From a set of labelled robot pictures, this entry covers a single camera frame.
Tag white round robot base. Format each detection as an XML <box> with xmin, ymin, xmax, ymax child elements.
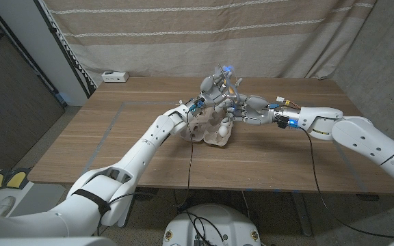
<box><xmin>162</xmin><ymin>204</ymin><xmax>261</xmax><ymax>246</ymax></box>

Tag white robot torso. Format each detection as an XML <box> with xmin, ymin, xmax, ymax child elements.
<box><xmin>0</xmin><ymin>236</ymin><xmax>118</xmax><ymax>246</ymax></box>

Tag beige striped curtain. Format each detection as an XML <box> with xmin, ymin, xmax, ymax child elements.
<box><xmin>42</xmin><ymin>0</ymin><xmax>378</xmax><ymax>80</ymax></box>

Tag black slanted frame post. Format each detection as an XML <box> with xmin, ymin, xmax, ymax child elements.
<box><xmin>32</xmin><ymin>0</ymin><xmax>97</xmax><ymax>100</ymax></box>

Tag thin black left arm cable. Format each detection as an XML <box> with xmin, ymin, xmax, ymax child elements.
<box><xmin>96</xmin><ymin>107</ymin><xmax>195</xmax><ymax>236</ymax></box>

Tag grey cardboard egg carton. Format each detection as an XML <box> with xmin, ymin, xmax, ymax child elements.
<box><xmin>179</xmin><ymin>102</ymin><xmax>235</xmax><ymax>148</ymax></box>

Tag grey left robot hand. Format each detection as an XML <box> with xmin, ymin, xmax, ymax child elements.
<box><xmin>196</xmin><ymin>64</ymin><xmax>244</xmax><ymax>110</ymax></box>

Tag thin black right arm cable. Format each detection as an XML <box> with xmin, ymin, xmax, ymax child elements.
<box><xmin>299</xmin><ymin>126</ymin><xmax>394</xmax><ymax>239</ymax></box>

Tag white table leg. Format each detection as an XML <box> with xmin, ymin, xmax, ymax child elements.
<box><xmin>291</xmin><ymin>191</ymin><xmax>313</xmax><ymax>237</ymax></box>

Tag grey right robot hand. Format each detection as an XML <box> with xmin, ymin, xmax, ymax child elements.
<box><xmin>226</xmin><ymin>94</ymin><xmax>283</xmax><ymax>126</ymax></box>

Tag white power strip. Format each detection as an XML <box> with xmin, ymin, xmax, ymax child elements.
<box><xmin>101</xmin><ymin>70</ymin><xmax>130</xmax><ymax>83</ymax></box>

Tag black ribbed round object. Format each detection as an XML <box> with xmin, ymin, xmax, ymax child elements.
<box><xmin>137</xmin><ymin>187</ymin><xmax>160</xmax><ymax>202</ymax></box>

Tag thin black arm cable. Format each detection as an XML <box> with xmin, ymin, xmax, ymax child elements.
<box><xmin>96</xmin><ymin>107</ymin><xmax>195</xmax><ymax>236</ymax></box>
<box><xmin>299</xmin><ymin>126</ymin><xmax>394</xmax><ymax>239</ymax></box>

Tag black looped base cable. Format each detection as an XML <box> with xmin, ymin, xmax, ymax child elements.
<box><xmin>181</xmin><ymin>211</ymin><xmax>226</xmax><ymax>246</ymax></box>

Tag scissors with grey yellow handles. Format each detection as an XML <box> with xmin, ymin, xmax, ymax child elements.
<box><xmin>217</xmin><ymin>63</ymin><xmax>241</xmax><ymax>103</ymax></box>

